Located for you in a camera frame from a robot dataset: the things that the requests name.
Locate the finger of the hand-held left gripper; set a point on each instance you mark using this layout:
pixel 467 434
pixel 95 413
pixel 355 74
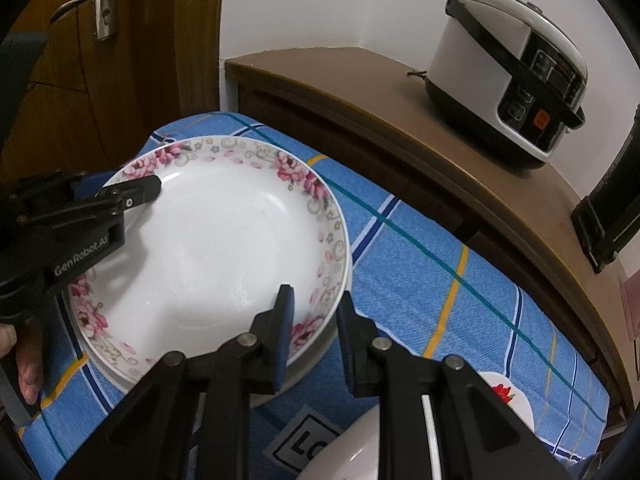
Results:
pixel 145 187
pixel 90 183

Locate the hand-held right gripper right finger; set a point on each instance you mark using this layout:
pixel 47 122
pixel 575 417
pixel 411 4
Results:
pixel 346 355

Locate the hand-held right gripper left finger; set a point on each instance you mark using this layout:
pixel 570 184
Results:
pixel 282 345

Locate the pink floral white plate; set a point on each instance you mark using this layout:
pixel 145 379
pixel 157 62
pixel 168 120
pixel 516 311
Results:
pixel 320 347
pixel 215 250

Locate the person's left hand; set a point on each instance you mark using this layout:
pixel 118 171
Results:
pixel 30 365

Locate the white bowl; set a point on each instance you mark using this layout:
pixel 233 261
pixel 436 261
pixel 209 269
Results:
pixel 350 440

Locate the square printed cloth label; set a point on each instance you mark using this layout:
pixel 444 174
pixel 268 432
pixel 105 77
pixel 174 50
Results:
pixel 300 440

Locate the blue plaid tablecloth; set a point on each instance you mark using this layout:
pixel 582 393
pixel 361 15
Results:
pixel 425 285

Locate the wooden door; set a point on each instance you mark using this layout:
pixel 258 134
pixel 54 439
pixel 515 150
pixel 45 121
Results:
pixel 150 35

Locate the small red flower plate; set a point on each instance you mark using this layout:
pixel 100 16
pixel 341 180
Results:
pixel 515 405

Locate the curved wooden cabinet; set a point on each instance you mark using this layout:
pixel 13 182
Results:
pixel 380 100

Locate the black decorated vase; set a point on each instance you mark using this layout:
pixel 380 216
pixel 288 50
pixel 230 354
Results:
pixel 615 200

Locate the white black rice cooker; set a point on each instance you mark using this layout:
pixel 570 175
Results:
pixel 475 60

